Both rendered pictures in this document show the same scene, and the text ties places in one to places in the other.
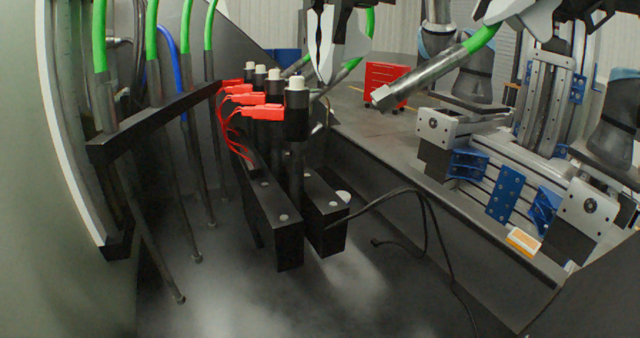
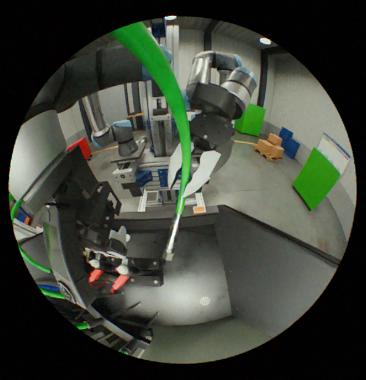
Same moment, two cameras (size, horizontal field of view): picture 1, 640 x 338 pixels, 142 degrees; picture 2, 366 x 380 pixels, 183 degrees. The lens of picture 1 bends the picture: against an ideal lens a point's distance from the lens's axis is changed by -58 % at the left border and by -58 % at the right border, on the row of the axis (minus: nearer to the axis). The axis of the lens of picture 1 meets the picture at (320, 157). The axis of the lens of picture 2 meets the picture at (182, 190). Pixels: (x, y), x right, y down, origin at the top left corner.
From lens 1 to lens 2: 25 cm
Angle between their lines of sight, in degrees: 57
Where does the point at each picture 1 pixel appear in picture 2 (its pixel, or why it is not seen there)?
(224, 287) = (155, 297)
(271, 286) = not seen: hidden behind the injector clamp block
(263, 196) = (140, 283)
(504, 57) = (121, 107)
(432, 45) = (102, 141)
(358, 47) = (123, 237)
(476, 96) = (131, 150)
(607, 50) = not seen: hidden behind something
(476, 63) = (125, 137)
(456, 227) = not seen: hidden behind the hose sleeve
